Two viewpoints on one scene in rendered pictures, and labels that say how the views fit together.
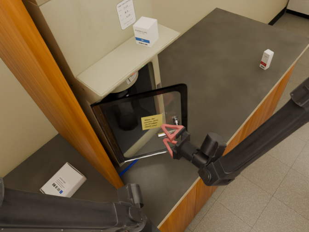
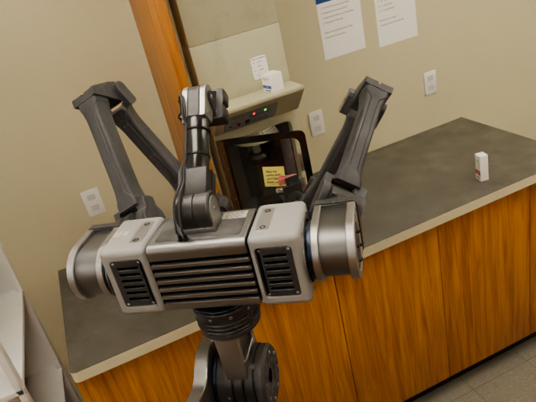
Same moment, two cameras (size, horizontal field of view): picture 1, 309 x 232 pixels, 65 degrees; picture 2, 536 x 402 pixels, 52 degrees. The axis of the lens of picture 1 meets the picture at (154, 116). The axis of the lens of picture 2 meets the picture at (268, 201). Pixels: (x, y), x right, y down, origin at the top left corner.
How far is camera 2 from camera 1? 1.27 m
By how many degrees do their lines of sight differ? 31
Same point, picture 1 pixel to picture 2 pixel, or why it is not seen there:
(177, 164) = not seen: hidden behind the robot
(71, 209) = (163, 148)
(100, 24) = (234, 70)
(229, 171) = (309, 193)
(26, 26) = (174, 49)
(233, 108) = (409, 213)
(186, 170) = not seen: hidden behind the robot
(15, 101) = not seen: hidden behind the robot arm
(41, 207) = (147, 131)
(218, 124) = (380, 226)
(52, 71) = (183, 83)
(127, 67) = (246, 103)
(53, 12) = (198, 53)
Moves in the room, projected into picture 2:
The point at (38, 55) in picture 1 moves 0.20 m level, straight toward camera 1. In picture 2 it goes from (177, 69) to (179, 84)
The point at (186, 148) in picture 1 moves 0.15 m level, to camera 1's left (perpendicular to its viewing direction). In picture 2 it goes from (293, 194) to (250, 197)
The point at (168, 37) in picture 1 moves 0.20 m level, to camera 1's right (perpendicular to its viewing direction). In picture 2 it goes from (292, 88) to (351, 80)
